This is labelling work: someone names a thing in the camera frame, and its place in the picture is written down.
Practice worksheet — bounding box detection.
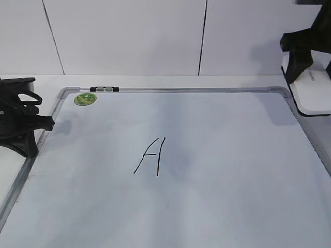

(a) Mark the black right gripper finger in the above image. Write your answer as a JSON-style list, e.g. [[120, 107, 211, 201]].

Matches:
[[288, 49, 313, 84]]

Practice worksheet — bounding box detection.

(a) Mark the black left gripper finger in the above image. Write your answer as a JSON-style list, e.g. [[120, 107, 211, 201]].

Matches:
[[1, 131, 38, 158]]

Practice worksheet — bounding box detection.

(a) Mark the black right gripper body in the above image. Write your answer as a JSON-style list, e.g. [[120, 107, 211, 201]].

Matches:
[[280, 1, 330, 57]]

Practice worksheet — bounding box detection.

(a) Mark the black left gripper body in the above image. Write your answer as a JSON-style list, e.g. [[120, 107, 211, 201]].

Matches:
[[0, 91, 55, 148]]

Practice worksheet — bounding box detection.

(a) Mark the white eraser with black felt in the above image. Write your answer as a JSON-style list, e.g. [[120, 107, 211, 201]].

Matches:
[[281, 54, 330, 117]]

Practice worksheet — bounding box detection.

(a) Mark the round green sticker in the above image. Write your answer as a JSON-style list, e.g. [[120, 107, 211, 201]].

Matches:
[[74, 92, 97, 106]]

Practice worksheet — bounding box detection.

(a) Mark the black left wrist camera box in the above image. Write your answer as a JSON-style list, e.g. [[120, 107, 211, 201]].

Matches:
[[1, 77, 36, 95]]

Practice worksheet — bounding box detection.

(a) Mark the white board with grey frame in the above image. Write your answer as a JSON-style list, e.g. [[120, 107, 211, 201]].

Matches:
[[1, 87, 330, 247]]

